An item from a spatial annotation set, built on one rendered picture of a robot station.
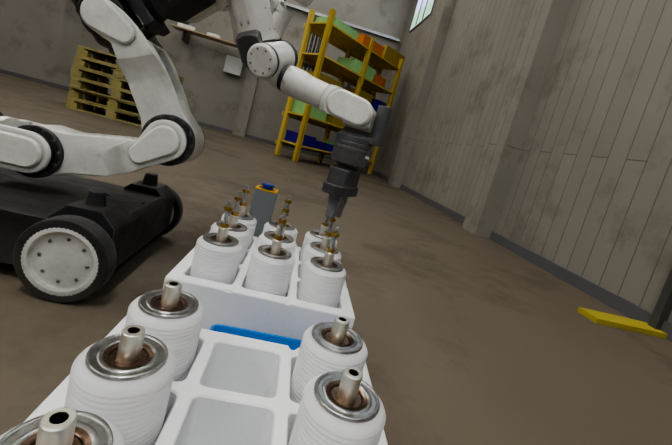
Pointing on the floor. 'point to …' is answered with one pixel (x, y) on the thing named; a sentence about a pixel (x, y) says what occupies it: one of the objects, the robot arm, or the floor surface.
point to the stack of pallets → (91, 82)
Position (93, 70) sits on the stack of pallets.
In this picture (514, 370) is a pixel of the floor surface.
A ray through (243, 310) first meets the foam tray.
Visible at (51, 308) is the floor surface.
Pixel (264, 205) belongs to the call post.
